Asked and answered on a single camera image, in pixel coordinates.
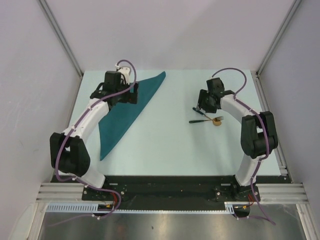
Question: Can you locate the gold fork green handle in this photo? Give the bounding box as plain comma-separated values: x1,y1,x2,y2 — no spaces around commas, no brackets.
192,107,224,122

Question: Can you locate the gold spoon green handle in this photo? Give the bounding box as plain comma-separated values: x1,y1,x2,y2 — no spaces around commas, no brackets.
188,119,222,126

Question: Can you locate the teal cloth napkin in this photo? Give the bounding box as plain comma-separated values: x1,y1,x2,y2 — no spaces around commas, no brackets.
98,71,166,161

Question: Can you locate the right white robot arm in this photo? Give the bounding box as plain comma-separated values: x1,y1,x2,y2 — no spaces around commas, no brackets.
193,78,278,201

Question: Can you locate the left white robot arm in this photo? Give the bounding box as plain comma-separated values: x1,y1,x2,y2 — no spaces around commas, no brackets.
49,66,139,200

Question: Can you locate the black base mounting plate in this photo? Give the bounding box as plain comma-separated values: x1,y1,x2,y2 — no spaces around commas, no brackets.
50,174,262,211

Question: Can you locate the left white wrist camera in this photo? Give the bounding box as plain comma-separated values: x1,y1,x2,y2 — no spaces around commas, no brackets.
115,64,132,85

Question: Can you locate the left aluminium frame post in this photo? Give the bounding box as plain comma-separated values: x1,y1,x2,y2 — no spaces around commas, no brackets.
36,0,84,78

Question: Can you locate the aluminium frame post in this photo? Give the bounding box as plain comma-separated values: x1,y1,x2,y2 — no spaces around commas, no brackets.
255,0,304,77
36,0,84,78

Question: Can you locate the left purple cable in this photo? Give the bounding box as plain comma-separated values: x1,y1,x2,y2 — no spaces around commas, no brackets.
47,59,138,227

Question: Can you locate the aluminium front rail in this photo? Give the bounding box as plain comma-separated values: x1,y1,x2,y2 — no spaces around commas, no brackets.
36,183,309,204

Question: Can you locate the right aluminium frame post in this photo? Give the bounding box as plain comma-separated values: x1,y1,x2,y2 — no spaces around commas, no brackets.
255,0,304,77

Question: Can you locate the white slotted cable duct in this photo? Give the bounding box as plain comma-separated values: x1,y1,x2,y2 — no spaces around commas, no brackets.
45,202,251,216

